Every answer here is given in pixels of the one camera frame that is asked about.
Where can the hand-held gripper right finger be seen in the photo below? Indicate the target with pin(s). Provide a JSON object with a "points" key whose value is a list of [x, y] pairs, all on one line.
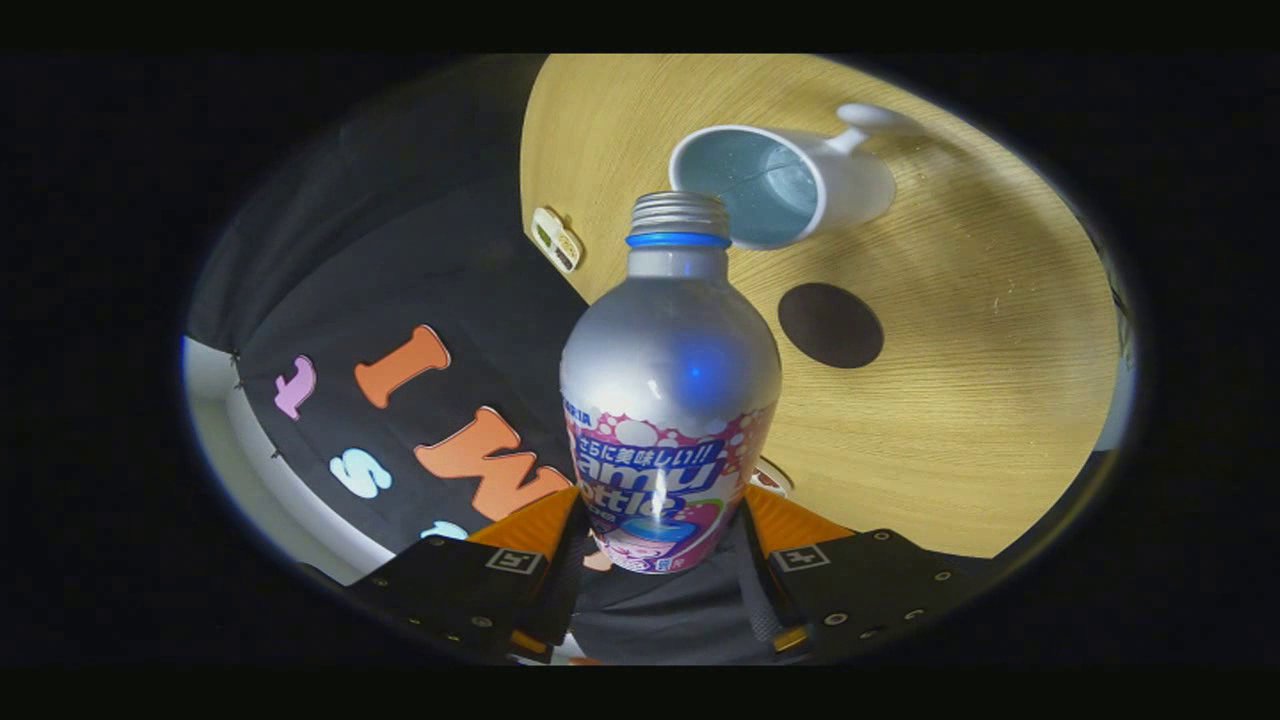
{"points": [[762, 590]]}

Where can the white cup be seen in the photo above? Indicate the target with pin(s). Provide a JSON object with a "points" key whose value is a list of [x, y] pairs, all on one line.
{"points": [[855, 190]]}

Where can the black backdrop cloth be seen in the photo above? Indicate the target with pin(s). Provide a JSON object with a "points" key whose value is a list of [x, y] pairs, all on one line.
{"points": [[400, 250]]}

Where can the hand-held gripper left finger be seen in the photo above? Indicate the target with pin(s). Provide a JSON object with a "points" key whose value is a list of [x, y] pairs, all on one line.
{"points": [[563, 600]]}

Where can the white compartment tray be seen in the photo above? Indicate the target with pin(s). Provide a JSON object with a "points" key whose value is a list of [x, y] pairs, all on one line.
{"points": [[556, 240]]}

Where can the silver juice bottle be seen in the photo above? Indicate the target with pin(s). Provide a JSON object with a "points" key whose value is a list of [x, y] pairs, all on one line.
{"points": [[670, 370]]}

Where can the white oval plate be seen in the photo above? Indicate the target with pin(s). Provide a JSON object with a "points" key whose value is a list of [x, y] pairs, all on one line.
{"points": [[772, 477]]}

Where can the wooden table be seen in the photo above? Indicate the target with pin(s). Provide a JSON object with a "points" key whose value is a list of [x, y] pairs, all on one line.
{"points": [[1000, 400]]}

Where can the dark round coaster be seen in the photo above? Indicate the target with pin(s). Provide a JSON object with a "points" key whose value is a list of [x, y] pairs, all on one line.
{"points": [[830, 325]]}

